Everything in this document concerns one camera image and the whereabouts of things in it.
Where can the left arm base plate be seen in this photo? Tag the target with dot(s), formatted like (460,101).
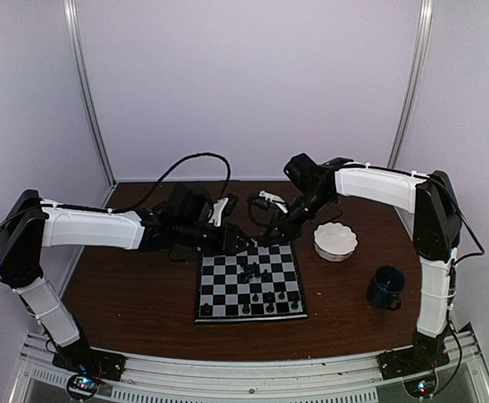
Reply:
(96,363)

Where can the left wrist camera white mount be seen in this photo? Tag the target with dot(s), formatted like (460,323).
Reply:
(222,208)

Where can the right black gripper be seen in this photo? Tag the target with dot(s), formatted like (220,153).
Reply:
(290,229)

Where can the white scalloped bowl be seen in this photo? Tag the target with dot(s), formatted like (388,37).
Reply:
(334,242)

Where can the aluminium frame post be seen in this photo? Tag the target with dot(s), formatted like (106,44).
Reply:
(73,26)
(420,50)

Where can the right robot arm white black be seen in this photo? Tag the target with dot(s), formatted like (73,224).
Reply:
(430,198)

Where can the aluminium front rail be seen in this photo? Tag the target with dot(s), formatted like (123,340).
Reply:
(353,378)

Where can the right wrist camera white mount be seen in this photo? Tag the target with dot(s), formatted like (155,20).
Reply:
(266,200)

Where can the black grey chessboard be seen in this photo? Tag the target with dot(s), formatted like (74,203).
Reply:
(217,285)

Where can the pile of black chess pieces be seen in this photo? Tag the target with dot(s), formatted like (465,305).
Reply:
(252,271)

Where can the dark blue mug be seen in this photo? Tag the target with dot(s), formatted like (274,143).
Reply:
(386,287)

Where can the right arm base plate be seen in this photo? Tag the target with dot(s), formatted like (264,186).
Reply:
(404,362)

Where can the black chess king piece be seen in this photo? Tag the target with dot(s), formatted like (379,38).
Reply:
(245,309)

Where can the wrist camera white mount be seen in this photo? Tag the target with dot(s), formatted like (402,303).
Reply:
(266,200)
(222,208)

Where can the black bishop back row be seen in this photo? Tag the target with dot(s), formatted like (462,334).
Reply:
(270,307)

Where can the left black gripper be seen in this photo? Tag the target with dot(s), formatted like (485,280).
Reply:
(228,241)

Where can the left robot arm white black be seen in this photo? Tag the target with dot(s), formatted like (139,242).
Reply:
(189,217)

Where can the left aluminium frame post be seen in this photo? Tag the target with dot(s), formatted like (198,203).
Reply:
(73,26)

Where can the right aluminium frame post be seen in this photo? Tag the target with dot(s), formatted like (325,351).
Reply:
(420,50)

